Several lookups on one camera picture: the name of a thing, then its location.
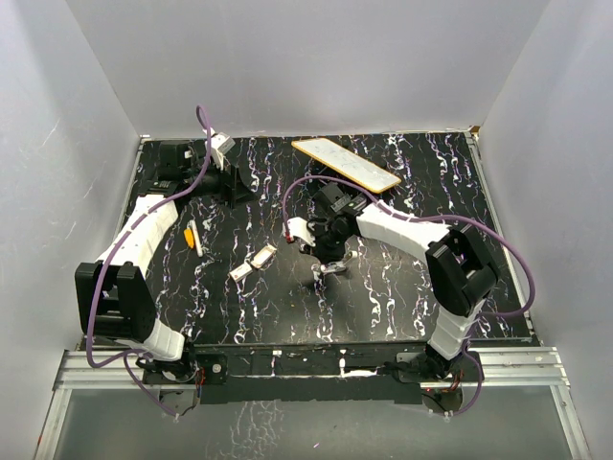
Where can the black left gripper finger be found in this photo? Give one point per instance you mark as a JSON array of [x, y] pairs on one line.
[[244, 195], [249, 177]]

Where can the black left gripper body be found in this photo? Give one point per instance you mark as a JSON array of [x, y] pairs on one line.
[[227, 193]]

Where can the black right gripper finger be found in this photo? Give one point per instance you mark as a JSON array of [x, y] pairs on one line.
[[339, 265], [323, 268]]

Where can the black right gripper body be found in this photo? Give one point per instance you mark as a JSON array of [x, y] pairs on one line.
[[329, 241]]

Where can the staple box tray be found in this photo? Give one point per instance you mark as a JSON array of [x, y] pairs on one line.
[[262, 258]]

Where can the white staple box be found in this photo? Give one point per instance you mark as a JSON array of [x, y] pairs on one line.
[[241, 272]]

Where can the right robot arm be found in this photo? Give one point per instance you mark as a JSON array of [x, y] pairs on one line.
[[461, 269]]

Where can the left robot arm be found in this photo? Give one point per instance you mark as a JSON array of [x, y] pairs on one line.
[[113, 296]]

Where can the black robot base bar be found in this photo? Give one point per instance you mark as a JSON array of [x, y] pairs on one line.
[[389, 372]]

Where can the orange marker cap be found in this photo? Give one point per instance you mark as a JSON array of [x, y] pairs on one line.
[[188, 235]]

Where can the white marker pen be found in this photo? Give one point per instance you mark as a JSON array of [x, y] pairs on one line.
[[196, 239]]

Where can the yellow framed whiteboard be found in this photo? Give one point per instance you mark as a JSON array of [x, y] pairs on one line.
[[359, 170]]

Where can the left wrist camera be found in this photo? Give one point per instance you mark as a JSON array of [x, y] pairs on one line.
[[221, 144]]

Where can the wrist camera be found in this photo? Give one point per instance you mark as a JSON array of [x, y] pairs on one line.
[[221, 144], [296, 230]]

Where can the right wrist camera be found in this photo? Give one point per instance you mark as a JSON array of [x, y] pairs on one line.
[[296, 230]]

